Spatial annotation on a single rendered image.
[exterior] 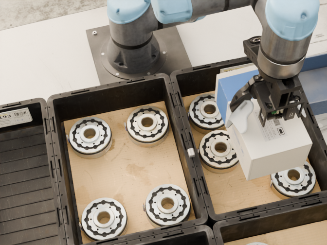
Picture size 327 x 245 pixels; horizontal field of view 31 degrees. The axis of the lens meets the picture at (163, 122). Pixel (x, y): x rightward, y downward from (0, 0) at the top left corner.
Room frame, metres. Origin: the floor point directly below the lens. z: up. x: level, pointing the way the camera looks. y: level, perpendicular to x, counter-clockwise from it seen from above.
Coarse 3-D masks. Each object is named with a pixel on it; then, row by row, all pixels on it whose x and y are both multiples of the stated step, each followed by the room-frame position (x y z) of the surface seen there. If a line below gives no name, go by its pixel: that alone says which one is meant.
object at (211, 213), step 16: (208, 64) 0.86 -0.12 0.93; (224, 64) 0.86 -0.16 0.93; (176, 80) 0.82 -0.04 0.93; (176, 96) 0.77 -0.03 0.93; (304, 96) 0.75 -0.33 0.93; (192, 144) 0.65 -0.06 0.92; (320, 144) 0.62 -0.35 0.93; (208, 192) 0.52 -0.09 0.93; (320, 192) 0.50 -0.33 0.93; (208, 208) 0.48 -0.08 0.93; (272, 208) 0.47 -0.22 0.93
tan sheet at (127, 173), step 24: (72, 120) 0.78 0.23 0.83; (120, 120) 0.77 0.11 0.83; (168, 120) 0.77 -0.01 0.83; (120, 144) 0.70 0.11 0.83; (168, 144) 0.70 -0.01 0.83; (72, 168) 0.65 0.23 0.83; (96, 168) 0.64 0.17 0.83; (120, 168) 0.64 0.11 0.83; (144, 168) 0.64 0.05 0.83; (168, 168) 0.63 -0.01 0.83; (96, 192) 0.58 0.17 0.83; (120, 192) 0.58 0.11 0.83; (144, 192) 0.57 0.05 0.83; (144, 216) 0.51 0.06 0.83; (192, 216) 0.51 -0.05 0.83
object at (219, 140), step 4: (216, 140) 0.68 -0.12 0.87; (220, 140) 0.68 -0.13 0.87; (224, 140) 0.68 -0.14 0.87; (212, 144) 0.67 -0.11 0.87; (228, 144) 0.67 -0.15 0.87; (212, 148) 0.66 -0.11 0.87; (228, 148) 0.66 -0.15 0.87; (212, 152) 0.65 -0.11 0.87; (216, 152) 0.65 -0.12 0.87; (224, 152) 0.65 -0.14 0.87; (228, 152) 0.65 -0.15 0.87; (216, 156) 0.64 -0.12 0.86; (220, 156) 0.64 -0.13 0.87; (224, 156) 0.64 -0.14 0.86
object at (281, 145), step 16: (224, 80) 0.67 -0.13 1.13; (240, 80) 0.66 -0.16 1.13; (224, 96) 0.63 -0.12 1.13; (224, 112) 0.62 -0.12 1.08; (256, 112) 0.59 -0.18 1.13; (256, 128) 0.55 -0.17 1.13; (272, 128) 0.55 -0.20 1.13; (288, 128) 0.55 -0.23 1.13; (304, 128) 0.55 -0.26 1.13; (240, 144) 0.54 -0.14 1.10; (256, 144) 0.52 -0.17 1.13; (272, 144) 0.52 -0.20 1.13; (288, 144) 0.51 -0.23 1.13; (304, 144) 0.51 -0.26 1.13; (240, 160) 0.53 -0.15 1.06; (256, 160) 0.49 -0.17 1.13; (272, 160) 0.50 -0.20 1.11; (288, 160) 0.51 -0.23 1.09; (304, 160) 0.51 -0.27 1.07; (256, 176) 0.49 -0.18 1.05
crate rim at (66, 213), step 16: (128, 80) 0.82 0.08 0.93; (144, 80) 0.82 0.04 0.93; (64, 96) 0.79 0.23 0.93; (48, 112) 0.75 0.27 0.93; (176, 112) 0.73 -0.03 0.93; (192, 160) 0.60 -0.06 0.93; (64, 176) 0.58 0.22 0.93; (192, 176) 0.56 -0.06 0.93; (64, 192) 0.54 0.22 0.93; (64, 208) 0.50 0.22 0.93; (64, 224) 0.46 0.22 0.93; (176, 224) 0.45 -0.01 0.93; (192, 224) 0.45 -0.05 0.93; (128, 240) 0.42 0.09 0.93
